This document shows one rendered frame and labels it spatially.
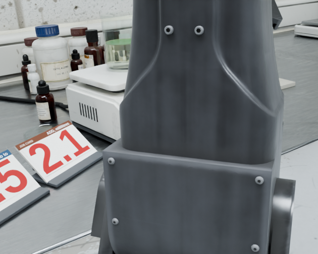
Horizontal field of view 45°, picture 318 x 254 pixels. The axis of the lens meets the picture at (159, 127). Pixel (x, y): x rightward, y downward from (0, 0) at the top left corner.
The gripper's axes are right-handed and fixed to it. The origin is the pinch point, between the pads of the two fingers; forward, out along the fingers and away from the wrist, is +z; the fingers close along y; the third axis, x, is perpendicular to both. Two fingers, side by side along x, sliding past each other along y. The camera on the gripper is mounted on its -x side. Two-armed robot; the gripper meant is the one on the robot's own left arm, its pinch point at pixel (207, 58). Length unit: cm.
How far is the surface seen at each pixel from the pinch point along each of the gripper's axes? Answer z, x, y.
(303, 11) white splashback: 25, -86, -54
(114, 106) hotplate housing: 7.7, 4.1, 10.1
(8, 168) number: 10.9, 14.4, 20.6
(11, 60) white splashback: 33, -32, 32
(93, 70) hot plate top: 10.6, -5.8, 13.7
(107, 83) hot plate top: 6.6, 1.3, 11.6
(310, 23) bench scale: 21, -68, -49
